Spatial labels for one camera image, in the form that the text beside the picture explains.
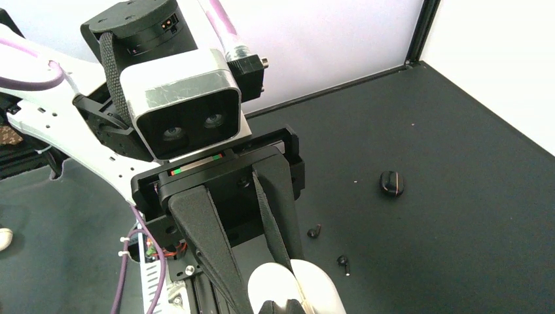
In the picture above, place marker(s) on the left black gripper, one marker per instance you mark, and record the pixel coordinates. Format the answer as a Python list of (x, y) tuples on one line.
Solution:
[(214, 200)]

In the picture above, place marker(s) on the black earbud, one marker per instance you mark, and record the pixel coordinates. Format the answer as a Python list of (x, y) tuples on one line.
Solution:
[(343, 261), (313, 233)]

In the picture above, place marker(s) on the black earbuds charging case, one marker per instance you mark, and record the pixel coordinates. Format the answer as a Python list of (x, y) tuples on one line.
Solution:
[(392, 183)]

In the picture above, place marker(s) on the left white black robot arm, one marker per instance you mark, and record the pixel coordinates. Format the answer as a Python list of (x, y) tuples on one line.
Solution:
[(77, 108)]

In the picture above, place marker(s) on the left green circuit board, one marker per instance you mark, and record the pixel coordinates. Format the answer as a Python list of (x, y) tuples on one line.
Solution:
[(151, 251)]

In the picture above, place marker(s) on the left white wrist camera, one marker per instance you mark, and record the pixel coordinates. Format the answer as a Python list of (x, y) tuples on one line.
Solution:
[(182, 103)]

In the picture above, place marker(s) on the black aluminium mounting rail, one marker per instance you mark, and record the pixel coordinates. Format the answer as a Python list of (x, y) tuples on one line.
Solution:
[(189, 289)]

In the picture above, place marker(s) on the white perforated cable duct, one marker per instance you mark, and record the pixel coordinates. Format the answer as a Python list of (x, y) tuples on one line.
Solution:
[(153, 280)]

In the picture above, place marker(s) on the black enclosure frame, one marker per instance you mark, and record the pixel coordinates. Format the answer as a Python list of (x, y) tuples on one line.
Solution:
[(499, 52)]

